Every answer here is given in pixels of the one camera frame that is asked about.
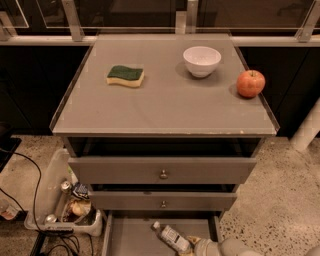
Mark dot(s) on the crumpled snack wrapper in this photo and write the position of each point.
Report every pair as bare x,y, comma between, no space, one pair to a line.
76,210

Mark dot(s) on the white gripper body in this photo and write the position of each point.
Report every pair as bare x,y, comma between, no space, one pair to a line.
204,248

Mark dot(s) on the metal can lower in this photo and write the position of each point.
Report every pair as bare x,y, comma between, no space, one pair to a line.
51,218

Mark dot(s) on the yellow green sponge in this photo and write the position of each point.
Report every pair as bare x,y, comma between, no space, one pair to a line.
125,76

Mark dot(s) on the metal can upper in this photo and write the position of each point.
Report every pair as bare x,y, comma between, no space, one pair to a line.
66,186

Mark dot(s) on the grey drawer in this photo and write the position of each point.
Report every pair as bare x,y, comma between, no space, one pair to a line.
167,201
129,233
162,170

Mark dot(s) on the bottom grey drawer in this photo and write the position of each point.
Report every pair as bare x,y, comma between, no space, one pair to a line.
129,233

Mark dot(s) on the middle grey drawer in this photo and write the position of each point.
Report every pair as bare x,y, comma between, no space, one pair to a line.
167,201

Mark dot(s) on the metal railing frame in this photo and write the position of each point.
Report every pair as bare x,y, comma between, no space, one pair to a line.
248,23

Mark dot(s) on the red apple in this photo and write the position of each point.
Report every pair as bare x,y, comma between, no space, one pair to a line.
250,83

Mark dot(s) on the blue-labelled plastic bottle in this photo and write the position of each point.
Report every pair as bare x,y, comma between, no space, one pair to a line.
172,238

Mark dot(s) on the white bowl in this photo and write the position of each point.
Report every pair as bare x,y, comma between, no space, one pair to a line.
201,61

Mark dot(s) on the grey drawer cabinet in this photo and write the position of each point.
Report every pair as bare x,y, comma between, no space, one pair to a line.
172,113

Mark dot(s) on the clear plastic bin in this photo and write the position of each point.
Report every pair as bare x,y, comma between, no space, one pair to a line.
51,200

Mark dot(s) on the blue patterned packet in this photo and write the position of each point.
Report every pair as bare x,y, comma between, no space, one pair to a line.
80,191

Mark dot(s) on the top grey drawer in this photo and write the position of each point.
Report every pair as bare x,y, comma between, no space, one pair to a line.
162,170

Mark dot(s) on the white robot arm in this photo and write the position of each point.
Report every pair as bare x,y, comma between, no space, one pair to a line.
229,247

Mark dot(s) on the metal can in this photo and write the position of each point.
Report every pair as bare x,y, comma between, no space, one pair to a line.
51,218
66,186

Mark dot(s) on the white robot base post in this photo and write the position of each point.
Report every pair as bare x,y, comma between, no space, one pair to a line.
308,129

